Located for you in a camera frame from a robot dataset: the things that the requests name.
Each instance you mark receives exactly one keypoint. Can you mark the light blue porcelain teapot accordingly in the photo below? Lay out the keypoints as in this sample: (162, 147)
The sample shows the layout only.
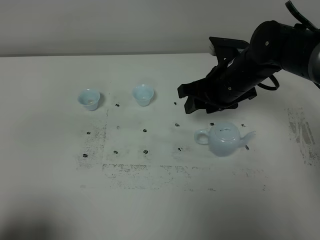
(223, 138)

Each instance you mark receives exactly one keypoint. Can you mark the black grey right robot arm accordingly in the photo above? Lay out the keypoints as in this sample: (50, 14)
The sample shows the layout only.
(294, 49)

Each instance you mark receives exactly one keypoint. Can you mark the light blue teacup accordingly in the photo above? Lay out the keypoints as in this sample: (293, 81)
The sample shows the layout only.
(89, 99)
(143, 94)

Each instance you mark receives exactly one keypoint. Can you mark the light blue left teacup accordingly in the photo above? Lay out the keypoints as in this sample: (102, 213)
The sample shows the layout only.
(89, 99)

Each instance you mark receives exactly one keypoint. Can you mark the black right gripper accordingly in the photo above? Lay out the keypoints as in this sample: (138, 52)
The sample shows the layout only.
(228, 84)

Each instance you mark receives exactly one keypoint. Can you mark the light blue right teacup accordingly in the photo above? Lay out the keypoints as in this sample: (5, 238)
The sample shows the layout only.
(143, 94)

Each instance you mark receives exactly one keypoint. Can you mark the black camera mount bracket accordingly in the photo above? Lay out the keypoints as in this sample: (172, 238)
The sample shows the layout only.
(226, 49)

